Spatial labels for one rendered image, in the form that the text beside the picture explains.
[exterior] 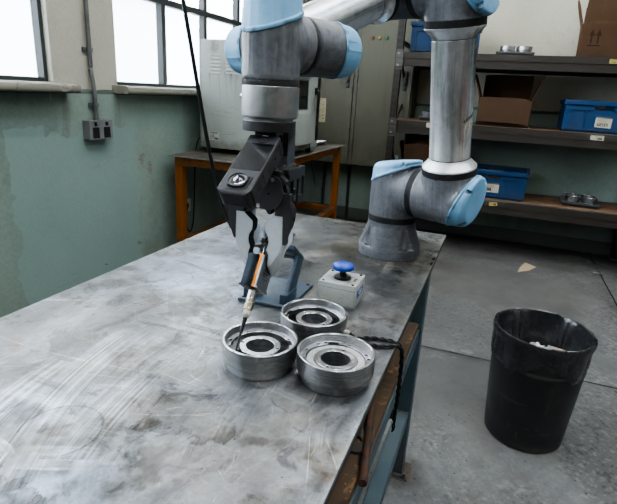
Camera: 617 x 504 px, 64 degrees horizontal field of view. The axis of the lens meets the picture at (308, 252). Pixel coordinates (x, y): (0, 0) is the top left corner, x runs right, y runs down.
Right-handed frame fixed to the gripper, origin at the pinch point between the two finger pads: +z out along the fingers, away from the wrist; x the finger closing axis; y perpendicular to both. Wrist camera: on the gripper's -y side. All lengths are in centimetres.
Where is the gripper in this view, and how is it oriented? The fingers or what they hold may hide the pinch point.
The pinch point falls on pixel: (259, 266)
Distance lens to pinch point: 70.6
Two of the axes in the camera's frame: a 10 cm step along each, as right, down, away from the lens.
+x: -9.4, -1.5, 3.2
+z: -0.5, 9.5, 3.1
